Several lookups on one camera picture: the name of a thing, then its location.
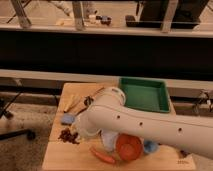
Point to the orange carrot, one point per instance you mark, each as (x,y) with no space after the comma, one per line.
(103,157)

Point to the metal whisk wooden handle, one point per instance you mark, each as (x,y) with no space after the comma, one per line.
(90,98)

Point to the blue small cup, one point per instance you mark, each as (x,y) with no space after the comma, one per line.
(150,146)

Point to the red bowl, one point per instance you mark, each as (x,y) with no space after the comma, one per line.
(128,147)

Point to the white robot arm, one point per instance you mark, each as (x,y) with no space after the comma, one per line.
(107,111)

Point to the blue sponge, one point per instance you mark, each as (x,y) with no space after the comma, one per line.
(67,119)

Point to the green plastic tray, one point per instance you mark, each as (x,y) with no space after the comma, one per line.
(145,95)

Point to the light blue cloth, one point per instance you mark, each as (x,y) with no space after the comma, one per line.
(109,139)

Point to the black chair base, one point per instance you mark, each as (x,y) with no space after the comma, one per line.
(10,127)

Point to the wooden stick utensil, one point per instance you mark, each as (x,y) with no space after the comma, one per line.
(72,101)

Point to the black tool with cables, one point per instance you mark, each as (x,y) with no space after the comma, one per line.
(184,154)

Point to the dark grape bunch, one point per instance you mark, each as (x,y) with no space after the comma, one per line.
(67,136)

